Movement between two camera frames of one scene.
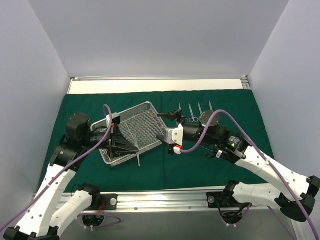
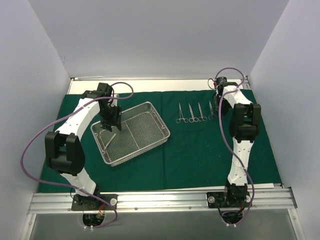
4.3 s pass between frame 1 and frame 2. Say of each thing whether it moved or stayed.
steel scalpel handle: moved
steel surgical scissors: stayed
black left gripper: moved
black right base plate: stayed
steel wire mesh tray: stayed
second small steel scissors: stayed
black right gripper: moved
